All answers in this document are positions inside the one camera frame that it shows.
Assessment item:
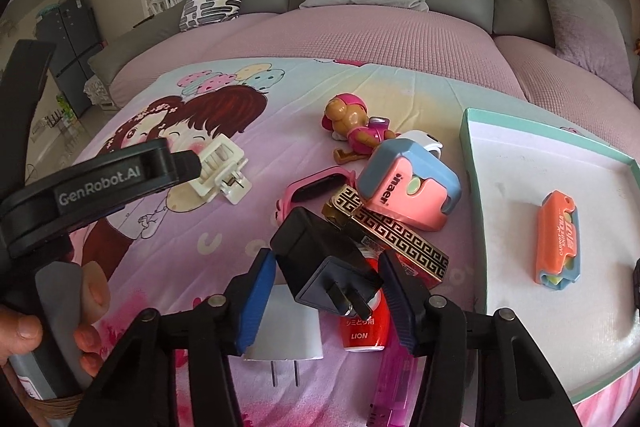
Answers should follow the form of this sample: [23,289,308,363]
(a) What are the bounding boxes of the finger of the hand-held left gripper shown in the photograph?
[171,148,203,188]

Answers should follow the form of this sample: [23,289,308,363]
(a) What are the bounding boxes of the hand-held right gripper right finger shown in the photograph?
[378,249,583,427]

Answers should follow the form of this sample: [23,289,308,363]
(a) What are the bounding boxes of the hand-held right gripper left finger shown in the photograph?
[65,248,278,427]

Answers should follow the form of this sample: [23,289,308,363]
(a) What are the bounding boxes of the white hair claw clip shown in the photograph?
[192,136,249,206]

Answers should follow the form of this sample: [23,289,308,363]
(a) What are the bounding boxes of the white power adapter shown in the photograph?
[243,284,323,388]

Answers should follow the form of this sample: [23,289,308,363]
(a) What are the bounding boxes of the red white bottle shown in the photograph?
[341,244,390,352]

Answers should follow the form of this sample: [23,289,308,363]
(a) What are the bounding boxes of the black power adapter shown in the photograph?
[270,209,385,320]

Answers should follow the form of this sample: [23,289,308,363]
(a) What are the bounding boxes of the pink transparent lighter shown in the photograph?
[367,337,418,427]

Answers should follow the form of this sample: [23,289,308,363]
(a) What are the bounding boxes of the pink smart watch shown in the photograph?
[274,167,358,228]

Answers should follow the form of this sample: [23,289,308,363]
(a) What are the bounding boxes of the teal cardboard box lid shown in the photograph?
[460,108,640,405]

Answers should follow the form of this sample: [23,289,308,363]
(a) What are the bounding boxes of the person's left hand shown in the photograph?
[0,261,112,380]

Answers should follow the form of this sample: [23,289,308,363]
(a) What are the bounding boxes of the black gold patterned box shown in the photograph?
[322,187,449,293]

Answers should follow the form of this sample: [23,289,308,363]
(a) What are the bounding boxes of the printed blanket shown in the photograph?
[10,56,640,427]

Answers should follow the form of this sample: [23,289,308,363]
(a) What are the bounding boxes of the grey refrigerator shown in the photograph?
[36,0,103,118]

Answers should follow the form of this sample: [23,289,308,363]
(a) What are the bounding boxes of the pink toy puppy figure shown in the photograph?
[321,93,403,165]

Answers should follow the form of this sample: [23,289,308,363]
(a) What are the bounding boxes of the pink sofa cover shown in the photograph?
[110,4,640,158]

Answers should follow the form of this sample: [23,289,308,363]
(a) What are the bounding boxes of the grey purple pillow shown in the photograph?
[532,0,632,95]

